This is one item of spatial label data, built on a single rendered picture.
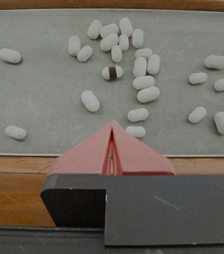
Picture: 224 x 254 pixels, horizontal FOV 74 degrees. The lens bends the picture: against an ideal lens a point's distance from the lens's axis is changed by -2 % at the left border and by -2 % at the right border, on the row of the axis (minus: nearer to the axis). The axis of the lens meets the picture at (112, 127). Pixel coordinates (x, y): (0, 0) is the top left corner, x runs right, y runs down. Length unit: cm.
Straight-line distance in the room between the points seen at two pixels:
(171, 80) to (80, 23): 21
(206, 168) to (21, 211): 26
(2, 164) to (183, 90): 31
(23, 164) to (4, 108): 11
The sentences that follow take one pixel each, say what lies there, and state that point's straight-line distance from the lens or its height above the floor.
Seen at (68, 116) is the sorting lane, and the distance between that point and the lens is 26.
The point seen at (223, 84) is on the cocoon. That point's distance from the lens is 32.
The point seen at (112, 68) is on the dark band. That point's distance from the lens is 27.
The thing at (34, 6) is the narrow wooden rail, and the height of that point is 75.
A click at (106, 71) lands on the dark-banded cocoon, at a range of 27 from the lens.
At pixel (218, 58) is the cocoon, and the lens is 34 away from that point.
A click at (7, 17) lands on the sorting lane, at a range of 44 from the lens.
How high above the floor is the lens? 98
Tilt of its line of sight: 76 degrees down
